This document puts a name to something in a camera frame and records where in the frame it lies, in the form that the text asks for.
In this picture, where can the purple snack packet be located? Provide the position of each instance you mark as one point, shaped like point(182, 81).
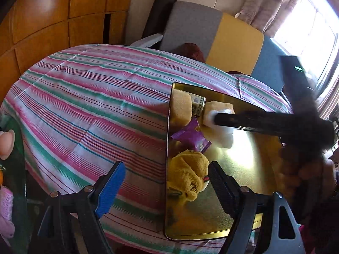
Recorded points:
point(190, 137)

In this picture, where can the dark red pillow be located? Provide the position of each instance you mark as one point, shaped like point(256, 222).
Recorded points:
point(192, 51)

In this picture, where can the white ball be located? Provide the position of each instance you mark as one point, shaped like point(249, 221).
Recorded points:
point(220, 134)

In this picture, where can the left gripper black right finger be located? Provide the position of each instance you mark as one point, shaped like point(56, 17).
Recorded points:
point(227, 190)

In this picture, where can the black upright roll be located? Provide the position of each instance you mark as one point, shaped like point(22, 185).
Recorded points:
point(156, 22)

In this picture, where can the person's right hand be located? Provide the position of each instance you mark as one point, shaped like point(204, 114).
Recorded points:
point(291, 173)

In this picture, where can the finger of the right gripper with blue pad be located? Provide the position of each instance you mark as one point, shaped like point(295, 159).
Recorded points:
point(265, 122)

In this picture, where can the small green gold box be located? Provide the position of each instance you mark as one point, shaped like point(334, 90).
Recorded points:
point(198, 103)

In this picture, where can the striped pink green bedsheet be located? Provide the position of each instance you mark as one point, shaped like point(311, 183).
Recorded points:
point(86, 107)

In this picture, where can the wooden wardrobe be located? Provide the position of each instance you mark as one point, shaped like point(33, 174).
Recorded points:
point(33, 29)

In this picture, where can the grey yellow blue headboard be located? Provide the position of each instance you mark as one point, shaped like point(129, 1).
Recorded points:
point(226, 42)

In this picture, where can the yellow sponge block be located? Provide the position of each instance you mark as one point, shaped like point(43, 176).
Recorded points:
point(180, 110)

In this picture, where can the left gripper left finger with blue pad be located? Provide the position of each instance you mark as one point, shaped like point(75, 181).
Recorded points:
point(107, 187)

